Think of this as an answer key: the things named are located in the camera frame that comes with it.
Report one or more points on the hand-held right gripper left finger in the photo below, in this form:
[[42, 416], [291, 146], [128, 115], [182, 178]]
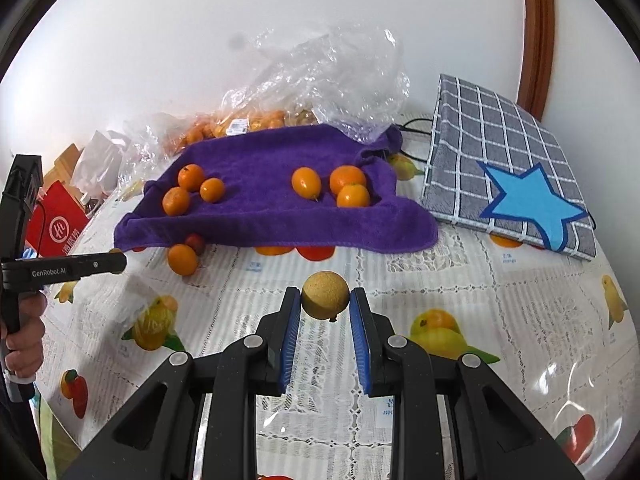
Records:
[[287, 345]]

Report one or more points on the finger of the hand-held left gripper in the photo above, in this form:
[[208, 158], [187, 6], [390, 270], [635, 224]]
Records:
[[107, 263]]

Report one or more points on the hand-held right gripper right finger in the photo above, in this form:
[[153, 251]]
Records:
[[361, 345]]

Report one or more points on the round yellow fruit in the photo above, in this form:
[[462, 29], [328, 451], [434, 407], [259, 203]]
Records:
[[325, 295]]

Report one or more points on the small round orange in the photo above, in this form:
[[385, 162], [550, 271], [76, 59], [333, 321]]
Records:
[[353, 197], [191, 177], [182, 259], [347, 177], [212, 190], [176, 201]]

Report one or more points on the purple towel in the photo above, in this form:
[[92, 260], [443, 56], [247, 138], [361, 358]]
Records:
[[260, 200]]

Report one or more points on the oval orange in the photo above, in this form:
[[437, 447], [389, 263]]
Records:
[[306, 182]]

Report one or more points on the person's left hand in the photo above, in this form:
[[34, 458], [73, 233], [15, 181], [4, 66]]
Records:
[[30, 340]]

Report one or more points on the red paper bag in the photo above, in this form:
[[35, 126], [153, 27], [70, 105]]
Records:
[[55, 225]]

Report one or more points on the small red fruit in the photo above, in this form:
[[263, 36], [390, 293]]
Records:
[[196, 242]]

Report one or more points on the wooden furniture piece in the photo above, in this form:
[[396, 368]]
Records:
[[65, 157]]

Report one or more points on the white plastic bag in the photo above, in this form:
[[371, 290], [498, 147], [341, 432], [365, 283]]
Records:
[[97, 160]]

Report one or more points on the fruit printed tablecloth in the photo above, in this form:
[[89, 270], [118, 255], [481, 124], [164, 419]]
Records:
[[450, 285]]

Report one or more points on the crumpled clear plastic bag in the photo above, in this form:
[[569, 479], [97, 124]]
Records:
[[145, 137]]

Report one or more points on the pile of bagged oranges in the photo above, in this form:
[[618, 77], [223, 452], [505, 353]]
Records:
[[210, 130]]

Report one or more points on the grey checkered star bag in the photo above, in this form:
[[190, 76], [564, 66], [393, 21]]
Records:
[[475, 160]]

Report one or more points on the large clear plastic bag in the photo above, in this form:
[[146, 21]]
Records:
[[325, 70]]

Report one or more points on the brown wooden door frame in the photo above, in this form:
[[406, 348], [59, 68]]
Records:
[[537, 35]]

